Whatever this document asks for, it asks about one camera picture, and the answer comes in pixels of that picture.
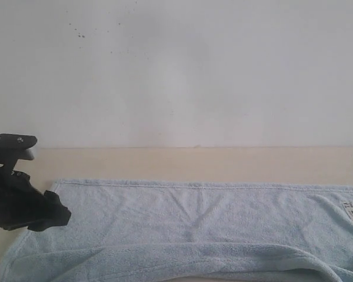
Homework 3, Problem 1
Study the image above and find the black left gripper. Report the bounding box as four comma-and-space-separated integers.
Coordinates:
0, 169, 71, 231

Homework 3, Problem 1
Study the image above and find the light blue terry towel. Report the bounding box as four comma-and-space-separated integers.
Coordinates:
0, 179, 353, 281

